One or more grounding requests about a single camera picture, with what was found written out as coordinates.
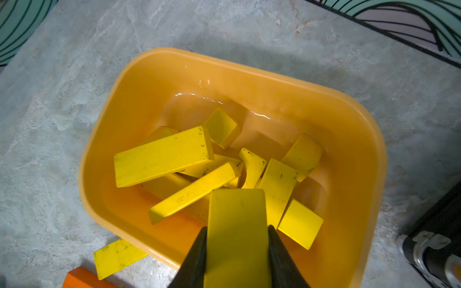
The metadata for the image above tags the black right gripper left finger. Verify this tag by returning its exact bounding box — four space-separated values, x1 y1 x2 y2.
168 227 208 288

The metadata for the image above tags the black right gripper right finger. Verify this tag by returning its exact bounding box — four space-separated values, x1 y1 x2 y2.
268 225 310 288

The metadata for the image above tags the yellow bridge block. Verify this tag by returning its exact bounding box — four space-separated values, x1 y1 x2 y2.
204 189 272 288

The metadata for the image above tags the yellow arch block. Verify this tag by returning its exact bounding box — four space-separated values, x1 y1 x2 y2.
239 148 267 189

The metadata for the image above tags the yellow small cube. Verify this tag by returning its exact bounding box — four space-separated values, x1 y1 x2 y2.
282 134 324 182

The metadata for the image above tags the small yellow cube block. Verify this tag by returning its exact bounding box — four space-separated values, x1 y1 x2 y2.
204 108 241 150

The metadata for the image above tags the diagonal yellow long block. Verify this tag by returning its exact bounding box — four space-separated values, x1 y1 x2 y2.
148 162 241 224

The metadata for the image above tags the orange rectangular block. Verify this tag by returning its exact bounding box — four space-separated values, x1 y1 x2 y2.
62 267 117 288

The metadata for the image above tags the black electronics box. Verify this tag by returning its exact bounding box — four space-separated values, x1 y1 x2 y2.
396 183 461 288

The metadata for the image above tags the orange plastic tub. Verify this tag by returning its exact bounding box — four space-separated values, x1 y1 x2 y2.
79 48 387 288

